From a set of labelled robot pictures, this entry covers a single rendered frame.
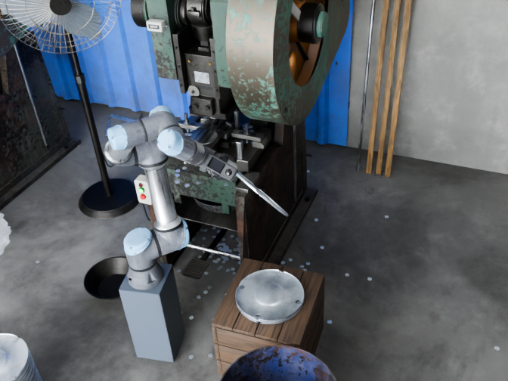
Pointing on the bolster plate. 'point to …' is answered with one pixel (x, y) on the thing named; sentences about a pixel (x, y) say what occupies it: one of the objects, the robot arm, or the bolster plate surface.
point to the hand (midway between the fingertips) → (236, 173)
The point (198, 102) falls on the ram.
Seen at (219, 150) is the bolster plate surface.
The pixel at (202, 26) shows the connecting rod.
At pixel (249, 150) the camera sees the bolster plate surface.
